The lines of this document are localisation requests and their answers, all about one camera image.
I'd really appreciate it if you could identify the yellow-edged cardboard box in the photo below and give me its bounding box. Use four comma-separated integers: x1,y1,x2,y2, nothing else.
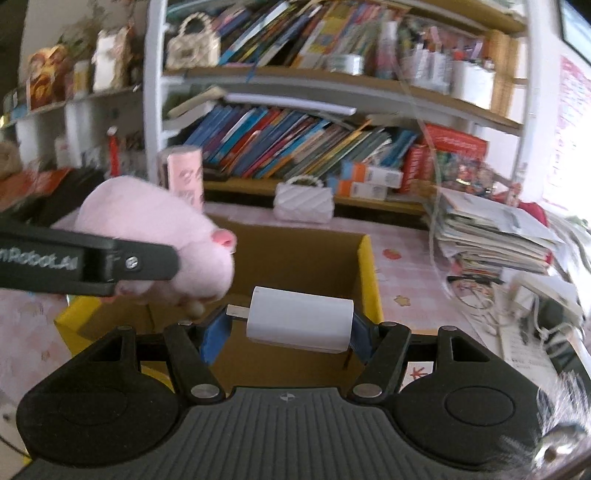
54,216,385,386

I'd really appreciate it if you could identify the white side shelf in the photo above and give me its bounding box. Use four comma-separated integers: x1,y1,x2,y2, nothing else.
0,84,147,182

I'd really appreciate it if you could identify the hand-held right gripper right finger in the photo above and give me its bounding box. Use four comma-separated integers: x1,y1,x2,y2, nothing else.
348,313,493,403

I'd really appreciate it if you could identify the stack of magazines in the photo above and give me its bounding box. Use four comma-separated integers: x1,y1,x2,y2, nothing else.
427,186,565,278

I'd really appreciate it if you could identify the white quilted handbag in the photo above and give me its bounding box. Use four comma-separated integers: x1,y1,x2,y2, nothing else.
274,176,334,225

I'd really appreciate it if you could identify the cream pearl-handled handbag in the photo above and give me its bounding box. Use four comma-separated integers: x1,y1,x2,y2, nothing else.
165,14,222,71

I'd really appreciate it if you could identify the brown printed snack box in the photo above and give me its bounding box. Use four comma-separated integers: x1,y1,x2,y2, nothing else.
26,45,70,111

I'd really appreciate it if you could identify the pink plush toy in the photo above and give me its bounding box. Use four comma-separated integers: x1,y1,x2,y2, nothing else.
53,178,238,309

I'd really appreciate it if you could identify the thin white cable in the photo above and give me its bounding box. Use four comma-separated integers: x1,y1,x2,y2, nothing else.
398,75,452,297

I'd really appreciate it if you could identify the grey fur trim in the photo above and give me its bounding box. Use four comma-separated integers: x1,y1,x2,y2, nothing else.
501,370,591,480

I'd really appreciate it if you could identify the white gift box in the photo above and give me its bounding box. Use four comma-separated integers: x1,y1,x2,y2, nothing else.
91,25,137,92

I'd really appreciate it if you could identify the long row of leaning books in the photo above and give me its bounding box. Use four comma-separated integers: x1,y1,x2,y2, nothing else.
185,104,419,182

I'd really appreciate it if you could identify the red printed box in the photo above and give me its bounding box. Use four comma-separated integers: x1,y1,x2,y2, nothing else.
399,123,489,195

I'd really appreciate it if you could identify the loose grey book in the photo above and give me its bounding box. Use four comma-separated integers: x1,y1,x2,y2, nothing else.
168,85,227,120

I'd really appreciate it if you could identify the white wooden bookshelf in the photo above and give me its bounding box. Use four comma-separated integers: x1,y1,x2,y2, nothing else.
142,0,533,219

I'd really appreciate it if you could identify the black case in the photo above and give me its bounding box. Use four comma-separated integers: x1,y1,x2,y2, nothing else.
27,166,110,228

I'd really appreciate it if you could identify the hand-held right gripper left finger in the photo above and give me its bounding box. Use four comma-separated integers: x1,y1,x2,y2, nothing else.
85,307,232,406

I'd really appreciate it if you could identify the silver tin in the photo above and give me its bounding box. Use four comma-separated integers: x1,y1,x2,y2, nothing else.
328,52,367,76

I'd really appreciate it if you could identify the row of thin colourful books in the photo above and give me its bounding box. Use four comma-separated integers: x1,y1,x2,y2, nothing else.
216,0,403,68

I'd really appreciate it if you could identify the white pen holder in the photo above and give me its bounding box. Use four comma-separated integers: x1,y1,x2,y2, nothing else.
406,44,455,96

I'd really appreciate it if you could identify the white charger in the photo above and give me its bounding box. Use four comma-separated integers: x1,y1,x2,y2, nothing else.
226,286,355,354

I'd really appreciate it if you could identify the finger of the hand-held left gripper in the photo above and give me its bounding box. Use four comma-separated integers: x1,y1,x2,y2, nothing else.
110,237,180,282

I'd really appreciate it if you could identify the red tube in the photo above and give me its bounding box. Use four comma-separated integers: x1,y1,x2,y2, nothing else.
106,128,122,179

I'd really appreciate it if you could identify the white storage bin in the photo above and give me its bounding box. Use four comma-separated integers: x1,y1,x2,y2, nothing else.
450,60,498,111

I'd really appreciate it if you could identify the orange and white box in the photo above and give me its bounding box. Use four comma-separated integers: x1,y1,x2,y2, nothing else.
337,178,389,202
342,161,403,188

